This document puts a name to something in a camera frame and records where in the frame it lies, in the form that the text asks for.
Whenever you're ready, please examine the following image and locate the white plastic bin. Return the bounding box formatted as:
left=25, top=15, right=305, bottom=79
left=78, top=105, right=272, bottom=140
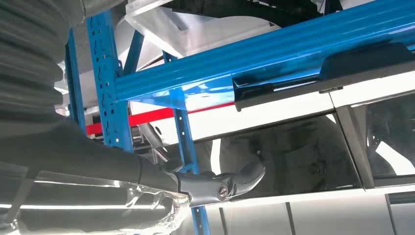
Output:
left=124, top=0, right=281, bottom=59

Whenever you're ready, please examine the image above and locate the blue steel shelf rack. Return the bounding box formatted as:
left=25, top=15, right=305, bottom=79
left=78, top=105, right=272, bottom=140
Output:
left=65, top=0, right=415, bottom=235

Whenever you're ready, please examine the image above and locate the red barrier belt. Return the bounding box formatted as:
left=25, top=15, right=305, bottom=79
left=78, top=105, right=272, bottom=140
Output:
left=86, top=102, right=236, bottom=136

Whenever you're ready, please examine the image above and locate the white car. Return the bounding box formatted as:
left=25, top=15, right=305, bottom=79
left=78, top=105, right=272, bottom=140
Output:
left=55, top=19, right=415, bottom=208

